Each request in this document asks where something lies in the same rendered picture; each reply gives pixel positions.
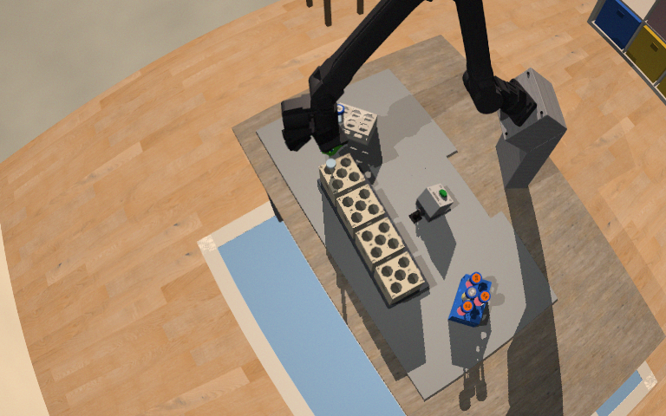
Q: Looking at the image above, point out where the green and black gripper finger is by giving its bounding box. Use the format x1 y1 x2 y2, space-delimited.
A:
324 145 342 156

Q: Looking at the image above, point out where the blue tube rack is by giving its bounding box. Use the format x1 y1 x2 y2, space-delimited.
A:
448 274 492 327

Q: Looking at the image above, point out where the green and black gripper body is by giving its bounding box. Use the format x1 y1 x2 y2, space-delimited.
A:
314 120 348 153

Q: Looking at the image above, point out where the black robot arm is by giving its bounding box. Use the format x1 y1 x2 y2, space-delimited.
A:
281 0 537 152

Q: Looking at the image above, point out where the grey flat mat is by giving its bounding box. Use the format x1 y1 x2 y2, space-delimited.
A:
256 68 558 399

